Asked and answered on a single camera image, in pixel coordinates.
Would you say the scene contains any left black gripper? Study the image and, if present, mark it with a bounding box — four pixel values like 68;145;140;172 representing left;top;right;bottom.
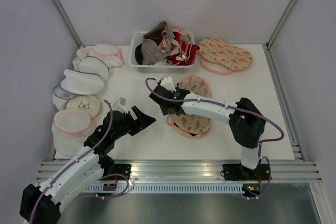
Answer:
112;105;155;141

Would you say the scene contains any floral mesh laundry bag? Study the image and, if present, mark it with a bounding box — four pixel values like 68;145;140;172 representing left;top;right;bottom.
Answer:
166;76;212;138

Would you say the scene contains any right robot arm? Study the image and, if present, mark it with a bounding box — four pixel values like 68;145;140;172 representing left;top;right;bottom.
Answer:
149;84;266;179

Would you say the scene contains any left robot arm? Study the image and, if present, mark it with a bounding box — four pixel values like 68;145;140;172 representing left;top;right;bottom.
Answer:
19;106;156;223

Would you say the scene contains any black bra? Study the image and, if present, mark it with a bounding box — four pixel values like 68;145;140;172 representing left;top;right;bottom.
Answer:
134;44;143;65

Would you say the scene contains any taupe bra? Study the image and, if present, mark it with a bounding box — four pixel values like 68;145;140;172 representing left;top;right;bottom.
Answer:
141;21;174;65

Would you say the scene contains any red bra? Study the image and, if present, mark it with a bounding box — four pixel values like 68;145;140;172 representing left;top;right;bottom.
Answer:
167;31;200;66

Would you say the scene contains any beige bag with bra print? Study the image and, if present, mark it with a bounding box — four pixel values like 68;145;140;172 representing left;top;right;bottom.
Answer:
64;95;102;120

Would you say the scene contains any pink bra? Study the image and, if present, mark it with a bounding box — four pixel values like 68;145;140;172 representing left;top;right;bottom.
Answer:
159;27;195;66

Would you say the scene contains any pink trimmed white mesh bag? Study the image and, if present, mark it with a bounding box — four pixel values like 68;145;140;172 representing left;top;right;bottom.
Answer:
89;44;124;68

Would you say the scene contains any front pink trimmed mesh bag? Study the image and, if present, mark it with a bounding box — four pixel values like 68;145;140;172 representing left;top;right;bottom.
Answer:
51;109;92;157

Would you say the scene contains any large white mesh bag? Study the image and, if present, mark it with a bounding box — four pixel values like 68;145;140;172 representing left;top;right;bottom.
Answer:
60;69;104;95

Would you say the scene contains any grey trimmed white mesh bag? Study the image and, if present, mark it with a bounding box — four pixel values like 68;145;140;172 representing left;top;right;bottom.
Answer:
79;56;110;81

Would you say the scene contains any blue trimmed mesh bag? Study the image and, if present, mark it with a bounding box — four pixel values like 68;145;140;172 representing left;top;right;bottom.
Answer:
52;85;76;111

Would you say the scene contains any cream round laundry bag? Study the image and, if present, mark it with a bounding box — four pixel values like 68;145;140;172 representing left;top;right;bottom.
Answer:
72;46;92;71

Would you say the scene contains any white plastic basket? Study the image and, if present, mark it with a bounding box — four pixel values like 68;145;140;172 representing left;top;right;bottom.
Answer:
128;31;196;73

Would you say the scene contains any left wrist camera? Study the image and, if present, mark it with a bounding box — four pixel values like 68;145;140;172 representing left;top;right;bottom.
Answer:
112;97;128;113

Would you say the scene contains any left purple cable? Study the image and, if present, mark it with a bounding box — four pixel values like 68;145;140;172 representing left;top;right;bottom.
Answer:
28;99;132;224

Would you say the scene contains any purple cable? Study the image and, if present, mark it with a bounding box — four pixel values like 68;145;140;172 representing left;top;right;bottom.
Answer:
28;99;132;224
145;77;286;200

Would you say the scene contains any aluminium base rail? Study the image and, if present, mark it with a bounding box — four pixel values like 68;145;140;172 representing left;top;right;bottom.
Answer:
36;44;323;183

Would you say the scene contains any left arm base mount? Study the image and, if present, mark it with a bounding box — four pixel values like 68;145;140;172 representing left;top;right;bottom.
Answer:
102;164;132;181

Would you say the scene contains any white slotted cable duct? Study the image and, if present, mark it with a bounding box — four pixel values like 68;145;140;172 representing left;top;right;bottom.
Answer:
82;183;244;194

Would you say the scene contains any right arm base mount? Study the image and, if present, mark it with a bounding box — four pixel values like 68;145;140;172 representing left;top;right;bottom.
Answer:
222;163;270;181

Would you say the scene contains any right aluminium frame post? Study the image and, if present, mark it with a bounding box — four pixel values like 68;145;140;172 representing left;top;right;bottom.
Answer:
265;0;316;50

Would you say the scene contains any aluminium frame post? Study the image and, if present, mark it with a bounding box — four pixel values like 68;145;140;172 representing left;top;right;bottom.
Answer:
51;0;83;48
265;0;316;50

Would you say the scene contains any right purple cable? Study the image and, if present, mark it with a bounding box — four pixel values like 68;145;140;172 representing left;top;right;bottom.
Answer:
145;77;286;200

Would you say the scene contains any left aluminium frame post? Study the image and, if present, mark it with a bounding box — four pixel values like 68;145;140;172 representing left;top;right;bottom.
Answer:
51;0;83;48

